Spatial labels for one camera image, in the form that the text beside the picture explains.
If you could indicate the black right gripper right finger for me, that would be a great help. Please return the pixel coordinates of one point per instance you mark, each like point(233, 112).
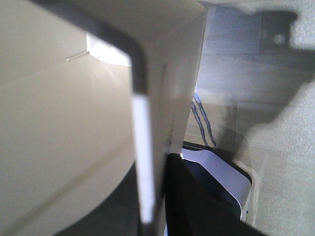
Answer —
point(191, 211)

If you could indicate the white plastic trash bin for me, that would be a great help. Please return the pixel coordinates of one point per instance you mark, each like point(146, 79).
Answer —
point(88, 88)

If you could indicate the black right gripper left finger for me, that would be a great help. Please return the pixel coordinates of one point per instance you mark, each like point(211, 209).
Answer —
point(117, 215)

